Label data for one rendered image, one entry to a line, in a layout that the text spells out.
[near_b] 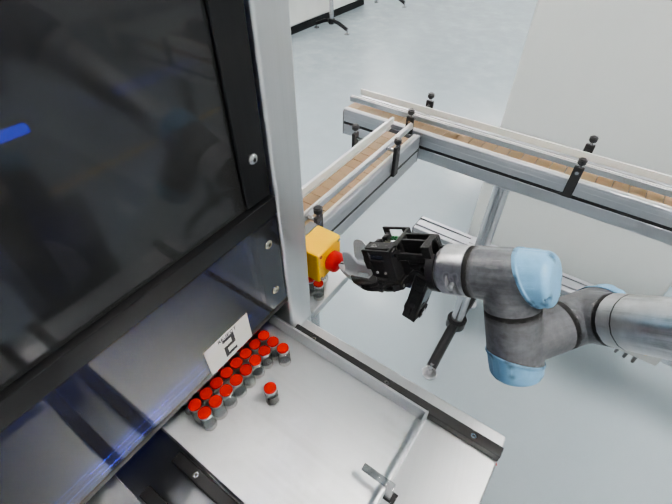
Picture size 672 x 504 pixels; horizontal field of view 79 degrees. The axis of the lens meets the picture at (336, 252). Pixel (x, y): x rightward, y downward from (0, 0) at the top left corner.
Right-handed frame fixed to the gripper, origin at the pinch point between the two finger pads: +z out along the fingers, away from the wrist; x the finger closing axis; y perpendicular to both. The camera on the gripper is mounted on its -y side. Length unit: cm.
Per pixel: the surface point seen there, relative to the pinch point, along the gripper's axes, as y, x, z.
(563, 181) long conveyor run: -17, -64, -20
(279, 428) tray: -12.4, 26.6, 0.2
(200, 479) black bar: -9.1, 39.1, 3.1
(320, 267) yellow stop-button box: 2.0, 2.9, 3.3
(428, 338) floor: -91, -64, 39
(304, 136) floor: -26, -174, 179
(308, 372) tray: -11.4, 16.1, 2.2
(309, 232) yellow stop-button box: 7.0, -1.0, 6.9
